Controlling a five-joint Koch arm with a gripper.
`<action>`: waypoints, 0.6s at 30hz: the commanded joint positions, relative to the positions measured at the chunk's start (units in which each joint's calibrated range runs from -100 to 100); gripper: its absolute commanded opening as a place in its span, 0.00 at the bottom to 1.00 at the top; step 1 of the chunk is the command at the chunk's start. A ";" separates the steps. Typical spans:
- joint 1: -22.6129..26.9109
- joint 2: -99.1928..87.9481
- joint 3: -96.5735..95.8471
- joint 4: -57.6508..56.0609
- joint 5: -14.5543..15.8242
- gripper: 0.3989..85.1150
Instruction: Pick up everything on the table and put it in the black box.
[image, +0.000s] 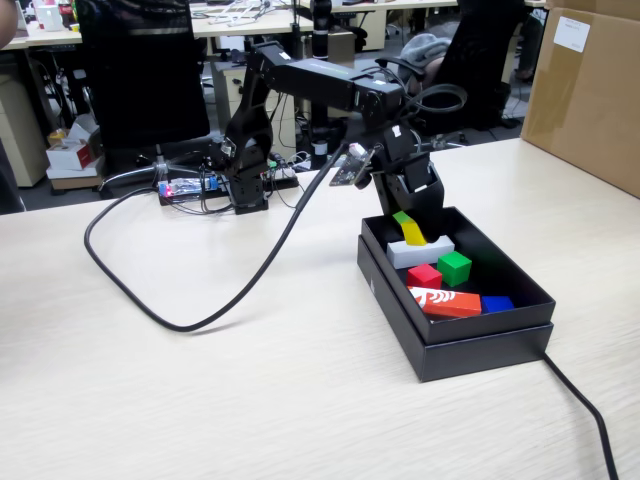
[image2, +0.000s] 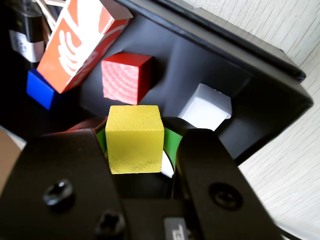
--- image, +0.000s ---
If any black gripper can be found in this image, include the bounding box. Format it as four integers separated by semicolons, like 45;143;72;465
372;123;446;241

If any yellow wooden cube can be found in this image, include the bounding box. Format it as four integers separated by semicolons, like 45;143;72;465
402;221;430;247

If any red wooden cube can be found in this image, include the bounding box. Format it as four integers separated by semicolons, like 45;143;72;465
406;263;444;290

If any green wooden cube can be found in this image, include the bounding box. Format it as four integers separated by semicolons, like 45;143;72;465
436;251;474;288

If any person forearm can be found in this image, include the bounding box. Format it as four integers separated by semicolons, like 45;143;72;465
0;4;20;50

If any black cardboard box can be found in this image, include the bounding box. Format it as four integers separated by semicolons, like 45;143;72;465
360;205;558;346

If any black open box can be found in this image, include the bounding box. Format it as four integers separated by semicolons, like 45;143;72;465
356;234;555;384

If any large brown cardboard box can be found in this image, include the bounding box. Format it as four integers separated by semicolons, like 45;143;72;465
519;0;640;200

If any white rectangular block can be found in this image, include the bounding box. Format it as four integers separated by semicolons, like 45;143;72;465
385;234;456;270

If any orange block with white print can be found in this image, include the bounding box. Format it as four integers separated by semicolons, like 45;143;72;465
407;285;483;320

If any blue wooden cube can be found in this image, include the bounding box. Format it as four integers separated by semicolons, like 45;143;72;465
480;295;516;315

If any black hub with plugs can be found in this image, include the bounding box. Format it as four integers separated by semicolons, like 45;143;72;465
262;162;301;190

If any black chair with chrome arms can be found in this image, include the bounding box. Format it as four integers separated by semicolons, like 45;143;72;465
374;0;532;151

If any grey jacket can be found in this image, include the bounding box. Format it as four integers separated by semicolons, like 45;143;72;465
399;32;454;71

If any blue motor controller board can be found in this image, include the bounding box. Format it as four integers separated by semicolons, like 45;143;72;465
157;175;221;197

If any white shipping label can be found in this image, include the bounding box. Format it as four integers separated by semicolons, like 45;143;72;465
554;15;592;54

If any cream office desk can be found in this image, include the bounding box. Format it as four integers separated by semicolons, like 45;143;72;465
0;8;314;51

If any black mesh office chair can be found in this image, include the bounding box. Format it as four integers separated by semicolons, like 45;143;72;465
73;0;221;194

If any flat brown carton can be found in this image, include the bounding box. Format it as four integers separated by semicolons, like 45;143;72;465
47;167;105;191

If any open white carton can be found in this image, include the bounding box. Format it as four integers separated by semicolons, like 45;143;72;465
67;112;104;146

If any white and red carton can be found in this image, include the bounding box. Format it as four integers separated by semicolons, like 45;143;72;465
45;139;101;172

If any clear acrylic sign holder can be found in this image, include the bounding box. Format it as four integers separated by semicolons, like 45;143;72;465
14;0;30;39

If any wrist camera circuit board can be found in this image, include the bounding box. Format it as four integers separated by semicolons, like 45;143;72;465
328;141;382;190

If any long black cable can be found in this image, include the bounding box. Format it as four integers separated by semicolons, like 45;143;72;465
541;351;621;480

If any thick black camera cable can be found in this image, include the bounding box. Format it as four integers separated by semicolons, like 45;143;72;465
83;141;351;332

